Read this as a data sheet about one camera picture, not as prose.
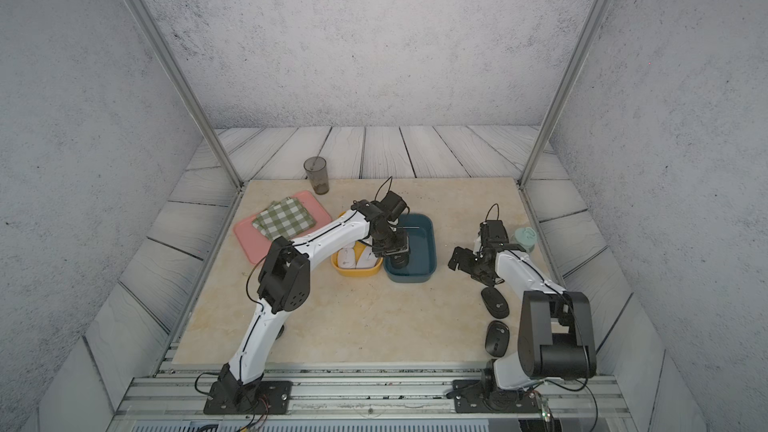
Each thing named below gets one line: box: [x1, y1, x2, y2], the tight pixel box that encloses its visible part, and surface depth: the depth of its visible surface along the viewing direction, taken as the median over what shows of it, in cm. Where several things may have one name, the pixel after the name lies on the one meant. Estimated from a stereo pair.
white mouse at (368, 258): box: [357, 246, 378, 268], surface depth 97 cm
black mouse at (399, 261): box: [388, 252, 410, 269], surface depth 93 cm
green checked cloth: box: [252, 197, 317, 240], surface depth 110 cm
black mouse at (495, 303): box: [481, 287, 510, 319], surface depth 88 cm
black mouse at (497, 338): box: [485, 320, 510, 357], surface depth 82 cm
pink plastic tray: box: [234, 190, 332, 265], surface depth 109 cm
